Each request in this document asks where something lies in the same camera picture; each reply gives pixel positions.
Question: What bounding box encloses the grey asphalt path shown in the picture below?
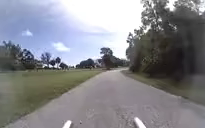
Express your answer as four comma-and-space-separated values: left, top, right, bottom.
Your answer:
3, 68, 205, 128

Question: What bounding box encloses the distant row of trees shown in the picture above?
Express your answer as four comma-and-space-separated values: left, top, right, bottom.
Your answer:
0, 40, 130, 72

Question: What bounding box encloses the robot's own part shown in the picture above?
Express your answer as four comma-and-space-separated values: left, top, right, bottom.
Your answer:
62, 119, 73, 128
133, 116, 147, 128

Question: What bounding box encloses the grass field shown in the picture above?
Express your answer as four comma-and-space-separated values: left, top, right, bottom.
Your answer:
0, 68, 106, 128

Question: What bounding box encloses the grass verge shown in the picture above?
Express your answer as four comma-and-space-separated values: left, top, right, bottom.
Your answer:
120, 69, 205, 109

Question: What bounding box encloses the row of dense trees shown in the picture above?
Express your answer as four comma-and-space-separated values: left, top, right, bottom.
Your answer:
125, 0, 205, 84

